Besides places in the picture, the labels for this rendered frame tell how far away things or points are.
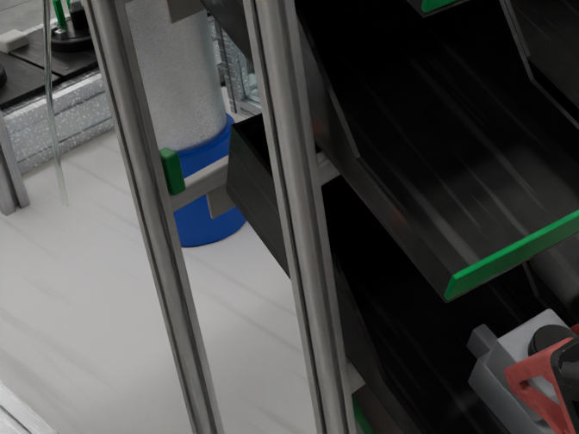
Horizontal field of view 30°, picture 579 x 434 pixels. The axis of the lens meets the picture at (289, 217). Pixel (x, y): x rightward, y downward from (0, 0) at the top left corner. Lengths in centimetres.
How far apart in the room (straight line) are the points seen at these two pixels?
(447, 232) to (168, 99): 89
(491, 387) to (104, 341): 83
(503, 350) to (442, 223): 8
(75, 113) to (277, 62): 134
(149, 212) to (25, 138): 110
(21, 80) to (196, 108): 55
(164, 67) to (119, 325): 34
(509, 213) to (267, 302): 83
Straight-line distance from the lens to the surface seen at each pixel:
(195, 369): 85
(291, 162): 60
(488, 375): 66
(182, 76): 144
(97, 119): 192
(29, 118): 185
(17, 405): 120
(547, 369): 56
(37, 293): 155
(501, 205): 62
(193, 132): 148
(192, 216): 153
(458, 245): 59
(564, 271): 80
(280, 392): 128
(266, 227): 74
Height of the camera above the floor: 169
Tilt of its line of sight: 32 degrees down
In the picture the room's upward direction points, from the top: 9 degrees counter-clockwise
